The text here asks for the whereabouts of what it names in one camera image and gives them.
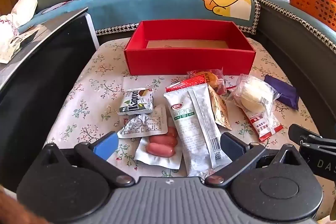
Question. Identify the red gummy packet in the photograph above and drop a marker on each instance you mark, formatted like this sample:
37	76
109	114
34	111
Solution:
183	83

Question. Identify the orange plastic basket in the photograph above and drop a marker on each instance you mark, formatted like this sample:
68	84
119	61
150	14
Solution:
309	3

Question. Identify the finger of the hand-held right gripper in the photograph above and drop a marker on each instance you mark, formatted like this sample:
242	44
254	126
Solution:
296	132

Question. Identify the red white printed bag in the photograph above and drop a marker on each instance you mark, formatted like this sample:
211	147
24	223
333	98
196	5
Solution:
9	39

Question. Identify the gold snack packet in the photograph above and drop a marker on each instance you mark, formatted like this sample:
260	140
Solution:
221	113

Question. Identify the red cardboard box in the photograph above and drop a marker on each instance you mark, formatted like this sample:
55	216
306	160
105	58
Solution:
183	61

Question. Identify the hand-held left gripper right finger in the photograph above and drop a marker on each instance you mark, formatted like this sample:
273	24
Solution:
233	145

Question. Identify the black glossy side table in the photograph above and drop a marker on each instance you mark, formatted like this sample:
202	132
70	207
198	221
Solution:
39	87

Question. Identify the grey-green sofa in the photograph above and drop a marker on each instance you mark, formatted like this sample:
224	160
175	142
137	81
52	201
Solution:
294	37

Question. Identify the white bun packet red label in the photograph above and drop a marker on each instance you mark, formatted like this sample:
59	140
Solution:
256	94

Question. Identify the clear sausage packet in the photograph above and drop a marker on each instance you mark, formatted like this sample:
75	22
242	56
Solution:
160	148

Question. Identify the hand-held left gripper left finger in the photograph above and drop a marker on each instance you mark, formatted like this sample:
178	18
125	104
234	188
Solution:
106	146

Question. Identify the blue lion blanket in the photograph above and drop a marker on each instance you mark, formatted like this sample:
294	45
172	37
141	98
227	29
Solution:
147	3

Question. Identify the white cloth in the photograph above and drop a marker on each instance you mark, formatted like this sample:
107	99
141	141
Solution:
26	7

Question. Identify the houndstooth trimmed sofa cover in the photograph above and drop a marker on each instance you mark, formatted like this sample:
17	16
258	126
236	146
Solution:
286	10

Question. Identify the floral tablecloth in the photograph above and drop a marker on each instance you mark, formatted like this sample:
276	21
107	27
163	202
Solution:
86	98

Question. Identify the silver snack packet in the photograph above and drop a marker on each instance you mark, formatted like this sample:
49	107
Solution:
148	124

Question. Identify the long grey snack packet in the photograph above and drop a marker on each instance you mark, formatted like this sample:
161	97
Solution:
194	129

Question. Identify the purple snack packet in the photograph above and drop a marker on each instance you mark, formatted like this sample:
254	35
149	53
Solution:
283	90

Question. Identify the green white wafer packet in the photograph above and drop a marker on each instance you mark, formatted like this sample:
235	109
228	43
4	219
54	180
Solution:
136	102

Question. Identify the yellow cake packet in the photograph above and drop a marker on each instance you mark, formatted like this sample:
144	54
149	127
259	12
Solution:
207	77

